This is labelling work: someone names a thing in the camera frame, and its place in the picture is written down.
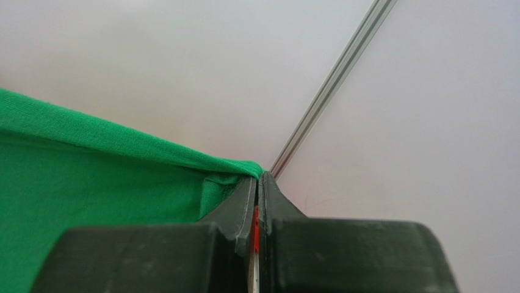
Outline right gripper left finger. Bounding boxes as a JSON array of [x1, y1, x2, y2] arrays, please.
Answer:
[[31, 177, 257, 292]]

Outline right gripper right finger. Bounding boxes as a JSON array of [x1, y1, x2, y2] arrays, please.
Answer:
[[258, 172, 459, 292]]

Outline green t shirt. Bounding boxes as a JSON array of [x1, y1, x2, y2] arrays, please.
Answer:
[[1, 89, 263, 292]]

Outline red t shirt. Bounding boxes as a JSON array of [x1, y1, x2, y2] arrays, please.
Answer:
[[251, 206, 259, 254]]

